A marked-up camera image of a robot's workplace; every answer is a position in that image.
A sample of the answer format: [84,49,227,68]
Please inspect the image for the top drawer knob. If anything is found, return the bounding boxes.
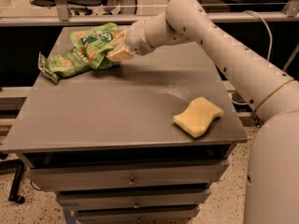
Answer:
[128,176,137,187]

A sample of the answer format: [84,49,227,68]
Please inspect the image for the green jalapeno chip bag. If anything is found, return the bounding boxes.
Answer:
[37,48,91,83]

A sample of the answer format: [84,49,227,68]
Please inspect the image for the black chair base leg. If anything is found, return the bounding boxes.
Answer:
[0,152,25,204]

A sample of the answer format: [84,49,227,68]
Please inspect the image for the metal railing frame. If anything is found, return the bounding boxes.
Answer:
[0,0,299,26]

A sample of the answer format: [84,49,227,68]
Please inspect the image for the drawer knob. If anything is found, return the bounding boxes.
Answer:
[128,176,137,187]
[133,202,140,209]

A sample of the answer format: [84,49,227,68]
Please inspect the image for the green rice chip bag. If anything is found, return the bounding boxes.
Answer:
[70,22,119,69]

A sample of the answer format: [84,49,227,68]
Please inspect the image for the grey drawer cabinet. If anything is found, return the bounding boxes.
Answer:
[1,23,249,224]

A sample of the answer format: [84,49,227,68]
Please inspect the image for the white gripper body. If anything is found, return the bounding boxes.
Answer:
[125,21,155,55]

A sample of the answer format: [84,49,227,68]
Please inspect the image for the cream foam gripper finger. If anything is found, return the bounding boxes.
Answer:
[106,30,134,62]

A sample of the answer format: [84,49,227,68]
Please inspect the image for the white cable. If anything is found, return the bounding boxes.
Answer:
[231,10,274,106]

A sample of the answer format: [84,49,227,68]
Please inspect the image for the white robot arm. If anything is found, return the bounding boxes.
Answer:
[107,0,299,224]

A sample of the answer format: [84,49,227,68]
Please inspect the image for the middle drawer knob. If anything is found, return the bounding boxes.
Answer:
[133,202,140,209]

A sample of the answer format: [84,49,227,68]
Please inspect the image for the yellow sponge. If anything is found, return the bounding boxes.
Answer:
[173,97,224,138]

